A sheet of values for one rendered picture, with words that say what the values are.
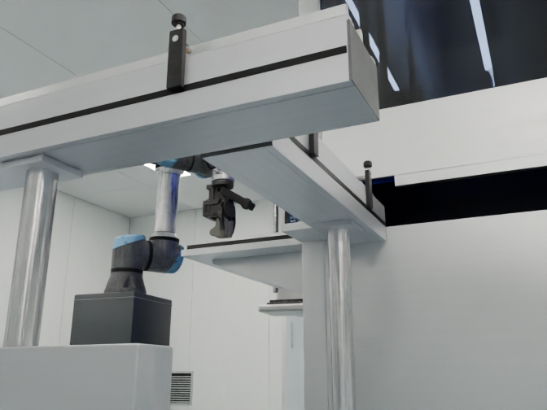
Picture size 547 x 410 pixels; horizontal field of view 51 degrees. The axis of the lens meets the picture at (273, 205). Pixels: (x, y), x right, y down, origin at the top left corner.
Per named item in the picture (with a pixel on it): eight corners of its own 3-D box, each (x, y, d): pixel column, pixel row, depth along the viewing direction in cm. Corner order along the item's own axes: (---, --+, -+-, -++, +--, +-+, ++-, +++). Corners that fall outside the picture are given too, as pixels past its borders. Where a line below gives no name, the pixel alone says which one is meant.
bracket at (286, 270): (319, 297, 162) (318, 251, 166) (316, 295, 160) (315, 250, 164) (216, 303, 176) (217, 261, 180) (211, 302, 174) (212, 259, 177)
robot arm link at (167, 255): (136, 272, 219) (148, 139, 233) (172, 276, 227) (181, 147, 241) (148, 269, 209) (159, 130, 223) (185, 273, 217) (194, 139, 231)
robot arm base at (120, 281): (94, 295, 204) (97, 268, 207) (120, 300, 217) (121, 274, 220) (130, 293, 199) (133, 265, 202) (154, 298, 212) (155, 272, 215)
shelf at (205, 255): (394, 280, 214) (394, 275, 214) (331, 241, 153) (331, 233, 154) (277, 288, 233) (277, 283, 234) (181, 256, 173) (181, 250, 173)
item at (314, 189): (334, 246, 151) (332, 189, 155) (392, 240, 145) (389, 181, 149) (192, 159, 91) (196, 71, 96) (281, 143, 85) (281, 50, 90)
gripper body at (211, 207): (214, 224, 188) (215, 189, 192) (237, 220, 185) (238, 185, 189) (202, 218, 182) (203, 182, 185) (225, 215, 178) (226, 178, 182)
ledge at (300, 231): (350, 237, 149) (350, 229, 149) (334, 225, 138) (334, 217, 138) (300, 242, 155) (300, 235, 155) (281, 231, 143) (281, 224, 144)
